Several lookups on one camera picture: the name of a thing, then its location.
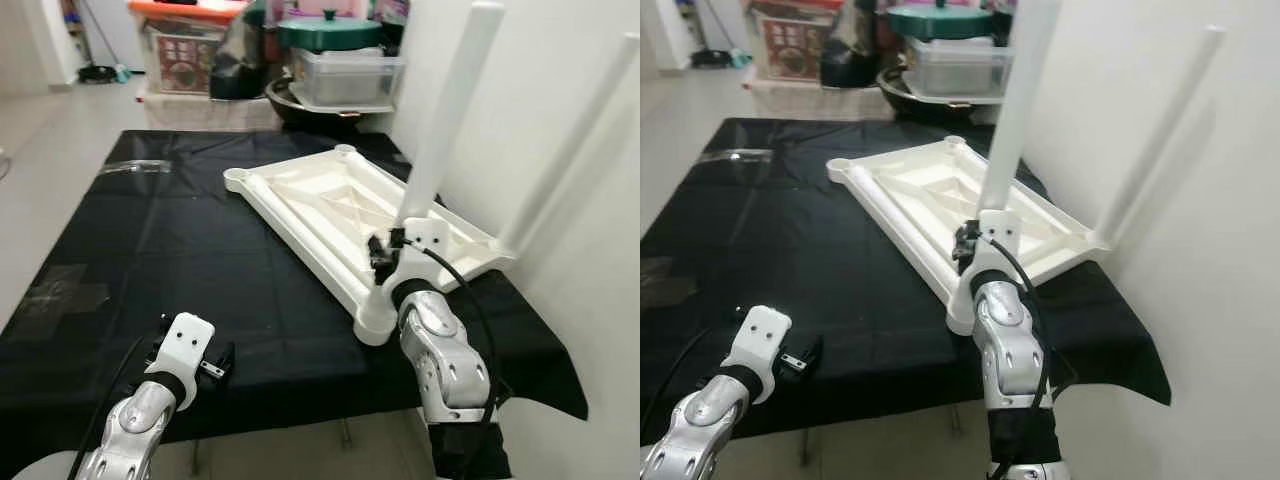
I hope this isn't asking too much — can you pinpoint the white plastic table top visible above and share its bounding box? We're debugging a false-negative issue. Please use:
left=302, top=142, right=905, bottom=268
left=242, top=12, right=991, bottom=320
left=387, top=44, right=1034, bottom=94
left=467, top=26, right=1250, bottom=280
left=222, top=143, right=516, bottom=348
left=825, top=135, right=1113, bottom=336

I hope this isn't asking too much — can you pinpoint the white plastic table leg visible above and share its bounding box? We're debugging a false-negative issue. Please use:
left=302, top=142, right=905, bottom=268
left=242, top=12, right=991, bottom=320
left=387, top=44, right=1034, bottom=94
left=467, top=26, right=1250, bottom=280
left=1092, top=25, right=1227, bottom=251
left=975, top=0, right=1063, bottom=216
left=498, top=32, right=641, bottom=256
left=395, top=2, right=507, bottom=229

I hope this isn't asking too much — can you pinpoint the black tablecloth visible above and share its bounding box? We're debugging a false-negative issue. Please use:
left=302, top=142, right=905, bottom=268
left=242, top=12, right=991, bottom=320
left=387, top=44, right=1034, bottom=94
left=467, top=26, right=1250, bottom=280
left=0, top=128, right=591, bottom=471
left=640, top=117, right=1173, bottom=441

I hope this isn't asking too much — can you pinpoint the clear tape patch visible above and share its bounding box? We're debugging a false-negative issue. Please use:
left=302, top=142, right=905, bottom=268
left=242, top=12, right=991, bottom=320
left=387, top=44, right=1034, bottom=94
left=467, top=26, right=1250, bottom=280
left=18, top=263, right=113, bottom=319
left=640, top=255, right=701, bottom=311

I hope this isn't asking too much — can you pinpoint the black wok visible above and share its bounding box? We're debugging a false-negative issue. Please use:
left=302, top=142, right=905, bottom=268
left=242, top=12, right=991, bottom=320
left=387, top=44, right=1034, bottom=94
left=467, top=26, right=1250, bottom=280
left=265, top=78, right=396, bottom=131
left=877, top=65, right=1001, bottom=119

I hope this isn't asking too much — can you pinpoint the clear plastic container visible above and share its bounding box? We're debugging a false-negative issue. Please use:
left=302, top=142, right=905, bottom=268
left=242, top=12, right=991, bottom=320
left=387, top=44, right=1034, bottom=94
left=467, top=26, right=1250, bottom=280
left=292, top=48, right=406, bottom=111
left=905, top=35, right=1011, bottom=101

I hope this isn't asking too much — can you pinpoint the clear tape strip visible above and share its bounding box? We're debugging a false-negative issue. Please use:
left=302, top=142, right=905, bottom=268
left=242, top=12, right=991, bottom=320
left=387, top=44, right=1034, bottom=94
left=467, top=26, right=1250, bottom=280
left=700, top=148, right=776, bottom=166
left=100, top=157, right=173, bottom=175

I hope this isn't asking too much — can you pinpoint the green pot lid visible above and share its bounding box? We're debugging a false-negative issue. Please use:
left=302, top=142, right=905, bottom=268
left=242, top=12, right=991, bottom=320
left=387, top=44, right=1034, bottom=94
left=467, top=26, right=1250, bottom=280
left=277, top=10, right=386, bottom=53
left=887, top=0, right=996, bottom=41

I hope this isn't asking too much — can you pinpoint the glossy black bag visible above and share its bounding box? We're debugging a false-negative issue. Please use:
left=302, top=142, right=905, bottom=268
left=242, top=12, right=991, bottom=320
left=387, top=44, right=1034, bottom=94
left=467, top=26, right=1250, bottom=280
left=208, top=5, right=281, bottom=101
left=820, top=0, right=886, bottom=89

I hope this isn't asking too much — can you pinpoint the beige cloth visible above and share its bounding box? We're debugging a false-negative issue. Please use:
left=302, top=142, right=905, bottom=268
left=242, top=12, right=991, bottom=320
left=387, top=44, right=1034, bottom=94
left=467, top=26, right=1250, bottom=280
left=750, top=78, right=881, bottom=119
left=140, top=92, right=281, bottom=131

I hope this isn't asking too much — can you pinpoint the clear box with orange lid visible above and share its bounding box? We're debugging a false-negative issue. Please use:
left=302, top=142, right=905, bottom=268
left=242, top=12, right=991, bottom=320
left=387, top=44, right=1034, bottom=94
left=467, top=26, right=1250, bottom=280
left=128, top=0, right=251, bottom=99
left=745, top=0, right=846, bottom=83

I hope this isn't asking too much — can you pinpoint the floor mop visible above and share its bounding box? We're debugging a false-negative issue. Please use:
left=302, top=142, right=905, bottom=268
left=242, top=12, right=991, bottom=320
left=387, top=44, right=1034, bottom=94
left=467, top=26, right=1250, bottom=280
left=690, top=0, right=749, bottom=69
left=75, top=0, right=131, bottom=84

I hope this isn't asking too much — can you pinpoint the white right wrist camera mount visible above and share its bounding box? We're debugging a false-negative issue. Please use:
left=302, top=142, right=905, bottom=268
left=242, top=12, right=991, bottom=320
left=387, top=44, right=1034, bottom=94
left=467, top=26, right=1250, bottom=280
left=383, top=217, right=451, bottom=303
left=963, top=208, right=1024, bottom=293

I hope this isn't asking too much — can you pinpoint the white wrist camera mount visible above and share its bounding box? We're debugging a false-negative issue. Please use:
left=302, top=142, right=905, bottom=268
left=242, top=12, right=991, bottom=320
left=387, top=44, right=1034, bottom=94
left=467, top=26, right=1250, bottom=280
left=155, top=312, right=217, bottom=403
left=733, top=306, right=794, bottom=399
left=383, top=217, right=451, bottom=303
left=963, top=208, right=1024, bottom=293

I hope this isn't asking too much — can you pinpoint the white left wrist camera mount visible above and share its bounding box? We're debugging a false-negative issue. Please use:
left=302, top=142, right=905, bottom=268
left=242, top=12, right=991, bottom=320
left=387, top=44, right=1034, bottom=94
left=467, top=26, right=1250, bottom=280
left=155, top=312, right=217, bottom=403
left=733, top=306, right=794, bottom=399

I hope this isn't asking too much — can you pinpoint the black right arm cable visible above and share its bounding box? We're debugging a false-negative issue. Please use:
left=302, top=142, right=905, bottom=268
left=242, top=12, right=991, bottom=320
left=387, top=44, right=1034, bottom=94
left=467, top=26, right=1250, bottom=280
left=978, top=230, right=1079, bottom=480
left=392, top=235, right=506, bottom=480

